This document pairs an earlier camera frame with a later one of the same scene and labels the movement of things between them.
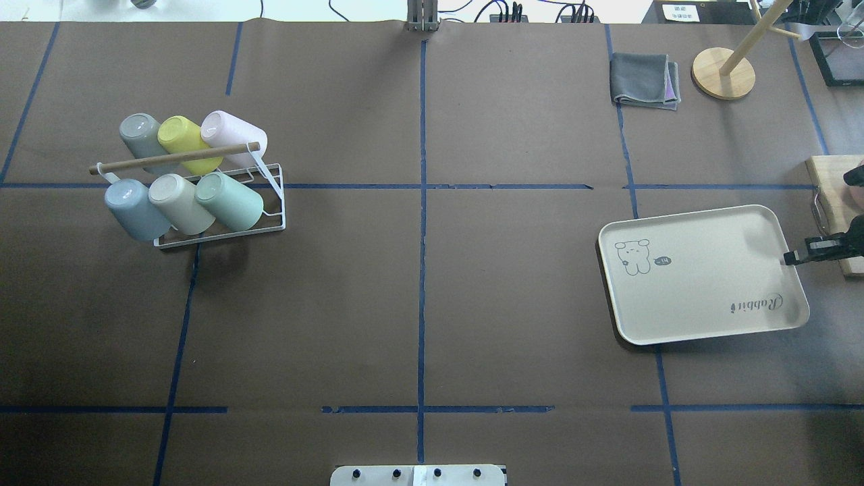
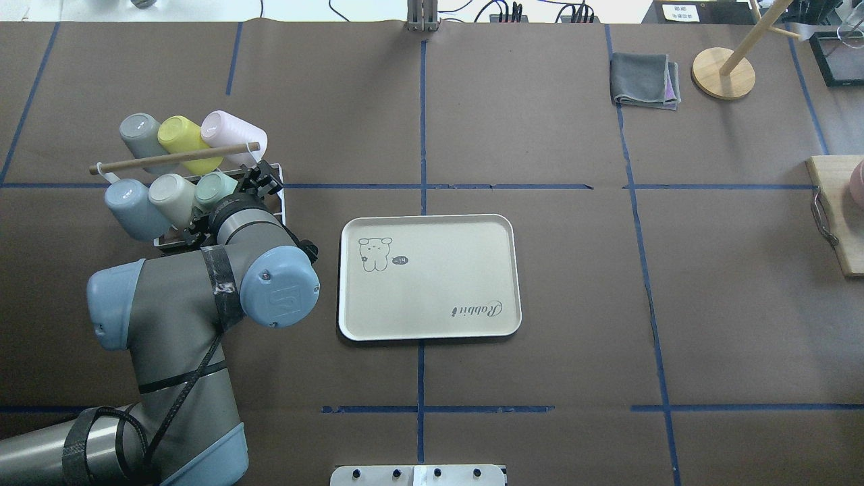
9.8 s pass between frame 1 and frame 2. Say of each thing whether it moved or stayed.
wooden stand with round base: stayed
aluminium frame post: stayed
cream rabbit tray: moved
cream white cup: stayed
